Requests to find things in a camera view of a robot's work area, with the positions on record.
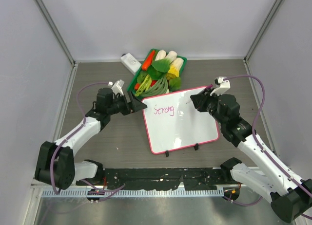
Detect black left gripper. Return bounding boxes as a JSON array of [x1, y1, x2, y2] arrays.
[[107, 90, 147, 115]]

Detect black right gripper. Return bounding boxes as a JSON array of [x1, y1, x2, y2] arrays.
[[191, 88, 227, 126]]

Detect white marker with pink cap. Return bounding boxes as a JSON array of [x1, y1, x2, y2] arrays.
[[186, 84, 213, 104]]

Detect pink framed whiteboard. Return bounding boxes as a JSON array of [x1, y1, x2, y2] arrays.
[[142, 86, 220, 154]]

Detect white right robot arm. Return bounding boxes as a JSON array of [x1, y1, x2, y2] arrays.
[[190, 88, 312, 223]]

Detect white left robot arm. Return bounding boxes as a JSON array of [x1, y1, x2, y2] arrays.
[[35, 88, 147, 193]]

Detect light green toy celery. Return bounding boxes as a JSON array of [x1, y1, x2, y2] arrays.
[[134, 75, 152, 96]]

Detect round green toy leaf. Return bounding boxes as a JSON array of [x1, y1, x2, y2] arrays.
[[169, 77, 182, 92]]

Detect green toy long beans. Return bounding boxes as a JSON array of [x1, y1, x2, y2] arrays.
[[140, 77, 169, 98]]

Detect white rectangular bottle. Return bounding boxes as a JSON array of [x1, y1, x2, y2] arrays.
[[120, 53, 141, 75]]

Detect green plastic vegetable tray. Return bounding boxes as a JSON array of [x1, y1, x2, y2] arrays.
[[127, 49, 187, 100]]

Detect white yellow toy cabbage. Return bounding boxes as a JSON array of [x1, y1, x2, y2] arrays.
[[166, 58, 184, 80]]

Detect orange toy carrot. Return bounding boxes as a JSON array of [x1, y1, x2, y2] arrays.
[[141, 50, 155, 71]]

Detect white toy cabbage middle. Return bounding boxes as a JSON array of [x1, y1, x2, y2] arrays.
[[165, 51, 177, 63]]

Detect white toy cabbage left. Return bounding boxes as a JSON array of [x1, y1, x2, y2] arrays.
[[155, 50, 167, 61]]

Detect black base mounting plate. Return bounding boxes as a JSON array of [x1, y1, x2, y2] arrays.
[[87, 168, 237, 191]]

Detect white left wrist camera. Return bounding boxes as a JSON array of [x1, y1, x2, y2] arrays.
[[108, 79, 124, 96]]

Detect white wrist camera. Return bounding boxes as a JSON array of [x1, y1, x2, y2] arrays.
[[210, 76, 231, 96], [108, 79, 124, 96]]

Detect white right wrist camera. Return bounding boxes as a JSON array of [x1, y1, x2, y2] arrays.
[[210, 76, 231, 96]]

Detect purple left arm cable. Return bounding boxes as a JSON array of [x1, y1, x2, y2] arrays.
[[50, 81, 126, 201]]

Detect white slotted cable duct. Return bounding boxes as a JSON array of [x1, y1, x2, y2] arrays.
[[41, 187, 224, 198]]

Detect aluminium frame rail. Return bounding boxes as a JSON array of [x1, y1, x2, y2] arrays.
[[30, 182, 78, 188]]

